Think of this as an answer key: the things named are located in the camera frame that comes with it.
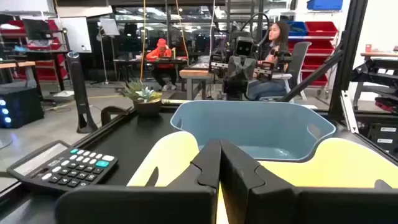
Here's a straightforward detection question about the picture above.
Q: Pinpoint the black box with white labels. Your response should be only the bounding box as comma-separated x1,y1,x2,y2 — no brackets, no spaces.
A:
368,123,398,156

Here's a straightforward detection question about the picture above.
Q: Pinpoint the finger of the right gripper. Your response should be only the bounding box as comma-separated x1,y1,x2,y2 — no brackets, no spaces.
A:
208,54,230,78
254,60,276,81

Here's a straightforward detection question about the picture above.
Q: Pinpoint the silver metal bracket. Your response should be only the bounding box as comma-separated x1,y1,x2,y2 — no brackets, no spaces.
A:
340,90,360,134

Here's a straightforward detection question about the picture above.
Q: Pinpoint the wooden top table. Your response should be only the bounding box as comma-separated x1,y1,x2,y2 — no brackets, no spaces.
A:
179,68,215,100

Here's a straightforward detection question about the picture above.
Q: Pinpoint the orange hanging cable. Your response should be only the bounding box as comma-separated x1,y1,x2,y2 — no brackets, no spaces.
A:
175,0,190,65

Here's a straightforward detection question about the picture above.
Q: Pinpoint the black box with blue lights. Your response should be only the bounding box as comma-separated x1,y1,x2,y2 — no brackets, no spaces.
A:
0,86,45,129

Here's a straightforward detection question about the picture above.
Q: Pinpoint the wooden top desk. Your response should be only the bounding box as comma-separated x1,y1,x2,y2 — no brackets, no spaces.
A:
0,60,41,94

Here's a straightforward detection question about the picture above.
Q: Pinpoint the person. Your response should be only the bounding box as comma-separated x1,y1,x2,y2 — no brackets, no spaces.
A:
145,38,178,92
247,21,293,101

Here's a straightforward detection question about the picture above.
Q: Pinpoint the yellow hanging cable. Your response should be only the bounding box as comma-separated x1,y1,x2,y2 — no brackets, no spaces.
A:
139,0,147,82

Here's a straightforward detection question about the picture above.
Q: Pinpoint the black aluminium frame post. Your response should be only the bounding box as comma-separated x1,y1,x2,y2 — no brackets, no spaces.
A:
328,0,369,116

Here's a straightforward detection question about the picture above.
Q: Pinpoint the white hanging cable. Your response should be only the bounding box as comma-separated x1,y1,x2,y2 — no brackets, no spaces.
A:
208,0,216,60

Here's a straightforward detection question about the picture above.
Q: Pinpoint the red storage bin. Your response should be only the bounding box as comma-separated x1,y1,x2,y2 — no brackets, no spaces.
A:
301,71,329,87
287,39,335,55
304,21,339,37
303,55,330,71

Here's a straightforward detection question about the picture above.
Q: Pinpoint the grey office chair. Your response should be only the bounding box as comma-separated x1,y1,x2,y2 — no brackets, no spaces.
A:
257,41,313,102

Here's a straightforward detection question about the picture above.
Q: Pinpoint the potted succulent plant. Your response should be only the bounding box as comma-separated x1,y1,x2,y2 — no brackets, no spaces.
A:
120,79,163,118

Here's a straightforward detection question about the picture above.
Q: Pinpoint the dark work desk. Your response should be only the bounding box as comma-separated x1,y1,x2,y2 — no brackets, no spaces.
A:
113,57,189,83

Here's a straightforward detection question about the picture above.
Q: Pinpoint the yellow plastic bin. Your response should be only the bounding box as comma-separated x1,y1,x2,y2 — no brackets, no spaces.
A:
126,131,398,224

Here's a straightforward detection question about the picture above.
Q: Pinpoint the blue storage bin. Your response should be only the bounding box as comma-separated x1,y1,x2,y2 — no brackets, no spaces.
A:
307,0,345,11
287,21,308,37

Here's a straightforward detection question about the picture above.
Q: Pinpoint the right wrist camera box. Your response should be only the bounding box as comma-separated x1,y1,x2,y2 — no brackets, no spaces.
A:
233,36,256,57

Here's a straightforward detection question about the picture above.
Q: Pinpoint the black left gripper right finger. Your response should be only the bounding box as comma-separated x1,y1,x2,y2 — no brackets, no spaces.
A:
220,139,398,224

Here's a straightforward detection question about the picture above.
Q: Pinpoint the black diagonal frame brace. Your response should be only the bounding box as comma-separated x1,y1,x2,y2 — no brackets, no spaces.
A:
279,49,345,103

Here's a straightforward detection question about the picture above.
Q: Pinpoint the white board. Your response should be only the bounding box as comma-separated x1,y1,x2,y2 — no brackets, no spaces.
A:
57,17,93,54

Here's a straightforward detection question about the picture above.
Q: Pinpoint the blue plastic bin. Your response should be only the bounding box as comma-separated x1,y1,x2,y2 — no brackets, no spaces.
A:
170,100,337,162

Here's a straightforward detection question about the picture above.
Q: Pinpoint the red bin shelf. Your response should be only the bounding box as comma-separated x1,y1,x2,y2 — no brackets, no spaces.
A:
0,19,69,82

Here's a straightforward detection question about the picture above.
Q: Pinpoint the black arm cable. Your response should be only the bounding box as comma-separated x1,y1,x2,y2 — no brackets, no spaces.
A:
238,12,271,47

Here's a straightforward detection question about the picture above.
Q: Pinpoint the black desk calculator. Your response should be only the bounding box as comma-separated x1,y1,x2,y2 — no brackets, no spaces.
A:
6,139,119,195

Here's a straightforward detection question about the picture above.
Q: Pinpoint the stand with white panel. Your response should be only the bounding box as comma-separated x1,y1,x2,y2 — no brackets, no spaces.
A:
98,17,121,85

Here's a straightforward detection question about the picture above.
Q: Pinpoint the black monitor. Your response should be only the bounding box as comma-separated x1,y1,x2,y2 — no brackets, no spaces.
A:
22,18,52,40

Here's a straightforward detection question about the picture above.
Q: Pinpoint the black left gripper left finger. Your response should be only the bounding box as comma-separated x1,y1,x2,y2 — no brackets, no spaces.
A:
55,139,222,224

